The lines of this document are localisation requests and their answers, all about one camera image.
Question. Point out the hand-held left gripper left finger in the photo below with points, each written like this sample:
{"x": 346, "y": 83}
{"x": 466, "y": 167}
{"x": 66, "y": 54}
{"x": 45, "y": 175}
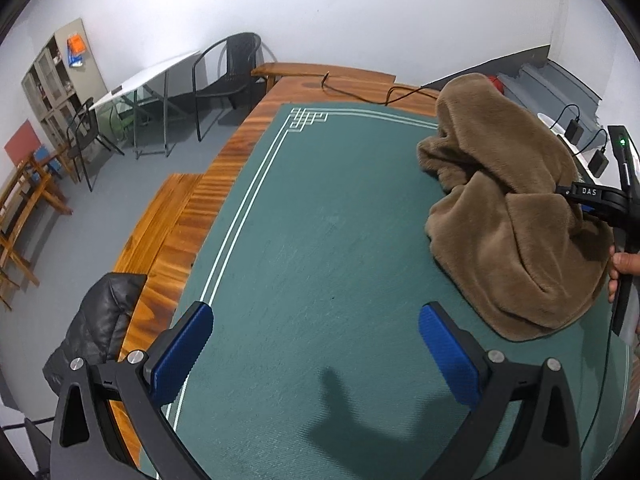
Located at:
{"x": 185, "y": 345}

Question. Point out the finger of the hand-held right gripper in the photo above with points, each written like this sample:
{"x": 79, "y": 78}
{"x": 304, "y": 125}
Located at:
{"x": 582, "y": 192}

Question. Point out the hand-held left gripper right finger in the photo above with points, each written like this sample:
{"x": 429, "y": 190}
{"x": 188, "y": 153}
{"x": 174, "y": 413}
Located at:
{"x": 450, "y": 355}

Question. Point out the brown fleece garment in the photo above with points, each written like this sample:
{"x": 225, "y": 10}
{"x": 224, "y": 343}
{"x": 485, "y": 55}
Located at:
{"x": 500, "y": 210}

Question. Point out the person's right hand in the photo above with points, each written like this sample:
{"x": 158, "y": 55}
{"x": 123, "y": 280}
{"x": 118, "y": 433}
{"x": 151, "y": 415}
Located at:
{"x": 626, "y": 262}

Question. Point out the black power adapter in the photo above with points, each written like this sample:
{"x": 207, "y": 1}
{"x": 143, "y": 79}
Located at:
{"x": 598, "y": 162}
{"x": 574, "y": 131}

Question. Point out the grey staircase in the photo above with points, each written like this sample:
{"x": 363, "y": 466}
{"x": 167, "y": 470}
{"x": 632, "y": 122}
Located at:
{"x": 540, "y": 85}

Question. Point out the long wooden bench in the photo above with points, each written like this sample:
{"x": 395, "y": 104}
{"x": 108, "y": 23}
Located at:
{"x": 160, "y": 220}

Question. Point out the red ball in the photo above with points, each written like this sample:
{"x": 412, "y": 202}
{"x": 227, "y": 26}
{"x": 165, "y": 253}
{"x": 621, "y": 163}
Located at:
{"x": 494, "y": 80}

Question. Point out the wooden table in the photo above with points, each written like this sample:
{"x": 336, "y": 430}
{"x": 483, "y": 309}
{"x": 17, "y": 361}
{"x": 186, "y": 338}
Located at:
{"x": 220, "y": 180}

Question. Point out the green table mat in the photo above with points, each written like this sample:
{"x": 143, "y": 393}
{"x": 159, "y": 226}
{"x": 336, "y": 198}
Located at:
{"x": 325, "y": 210}

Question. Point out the wooden chair with blue seat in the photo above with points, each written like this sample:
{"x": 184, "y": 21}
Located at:
{"x": 47, "y": 160}

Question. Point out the green plastic stool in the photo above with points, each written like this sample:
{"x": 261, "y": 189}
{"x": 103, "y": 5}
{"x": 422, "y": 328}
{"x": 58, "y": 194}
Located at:
{"x": 122, "y": 120}

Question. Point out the black metal chair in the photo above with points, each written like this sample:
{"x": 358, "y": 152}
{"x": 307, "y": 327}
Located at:
{"x": 80, "y": 125}

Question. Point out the red board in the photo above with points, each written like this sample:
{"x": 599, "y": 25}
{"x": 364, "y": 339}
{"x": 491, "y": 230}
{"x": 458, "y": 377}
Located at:
{"x": 22, "y": 142}

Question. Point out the white folding table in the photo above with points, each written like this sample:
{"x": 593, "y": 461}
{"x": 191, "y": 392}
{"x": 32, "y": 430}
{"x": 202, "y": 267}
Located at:
{"x": 145, "y": 77}

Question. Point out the black metal armchair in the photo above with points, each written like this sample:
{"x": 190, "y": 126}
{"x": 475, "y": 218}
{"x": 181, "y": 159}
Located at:
{"x": 235, "y": 60}

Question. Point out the beige glass-door cabinet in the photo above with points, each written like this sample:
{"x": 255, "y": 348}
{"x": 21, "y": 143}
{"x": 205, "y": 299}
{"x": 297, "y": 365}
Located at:
{"x": 55, "y": 85}

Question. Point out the orange and blue packet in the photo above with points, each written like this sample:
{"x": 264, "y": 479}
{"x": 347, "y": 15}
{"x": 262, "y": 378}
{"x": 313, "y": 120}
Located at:
{"x": 76, "y": 49}

